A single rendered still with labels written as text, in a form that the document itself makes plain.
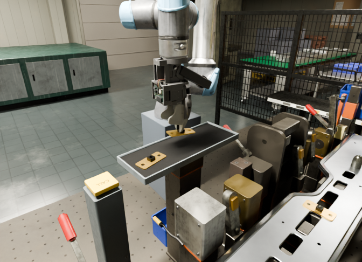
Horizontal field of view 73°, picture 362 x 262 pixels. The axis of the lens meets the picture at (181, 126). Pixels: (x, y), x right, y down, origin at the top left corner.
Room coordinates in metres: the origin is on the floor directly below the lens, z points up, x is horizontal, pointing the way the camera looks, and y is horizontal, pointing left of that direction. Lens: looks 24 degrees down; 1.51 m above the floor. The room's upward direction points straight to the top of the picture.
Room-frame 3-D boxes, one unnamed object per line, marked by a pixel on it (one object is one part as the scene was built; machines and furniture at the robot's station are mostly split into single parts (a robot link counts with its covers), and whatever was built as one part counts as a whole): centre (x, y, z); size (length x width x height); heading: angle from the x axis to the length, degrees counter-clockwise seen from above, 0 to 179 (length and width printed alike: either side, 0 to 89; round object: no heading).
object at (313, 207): (0.55, -0.40, 1.01); 0.08 x 0.04 x 0.01; 41
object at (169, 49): (0.64, 0.02, 1.44); 0.08 x 0.08 x 0.05
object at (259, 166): (0.68, -0.23, 0.89); 0.12 x 0.07 x 0.38; 42
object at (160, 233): (0.74, 0.05, 0.74); 0.11 x 0.10 x 0.09; 132
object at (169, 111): (0.66, 0.03, 1.25); 0.06 x 0.03 x 0.09; 121
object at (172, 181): (0.64, -0.01, 0.92); 0.10 x 0.08 x 0.45; 132
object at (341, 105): (1.04, -0.72, 0.95); 0.03 x 0.01 x 0.50; 132
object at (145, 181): (0.64, -0.01, 1.16); 0.37 x 0.14 x 0.02; 132
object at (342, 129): (1.00, -0.73, 0.88); 0.04 x 0.04 x 0.37; 42
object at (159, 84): (0.64, 0.02, 1.36); 0.09 x 0.08 x 0.12; 121
